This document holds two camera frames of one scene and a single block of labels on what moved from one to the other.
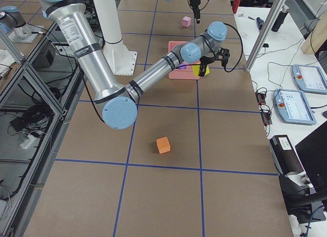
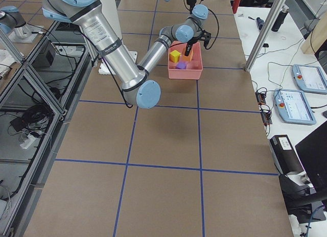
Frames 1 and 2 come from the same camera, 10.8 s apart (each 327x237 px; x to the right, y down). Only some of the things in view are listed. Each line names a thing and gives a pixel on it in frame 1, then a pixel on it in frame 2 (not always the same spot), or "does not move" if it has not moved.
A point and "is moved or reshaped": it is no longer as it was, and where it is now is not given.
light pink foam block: [186, 21] is moved or reshaped
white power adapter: [28, 142] does not move
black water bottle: [280, 19] does not move
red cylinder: [236, 1] does not move
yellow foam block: [195, 69] is moved or reshaped
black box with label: [285, 157] does not move
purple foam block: [181, 66] does not move
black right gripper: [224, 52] -> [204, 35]
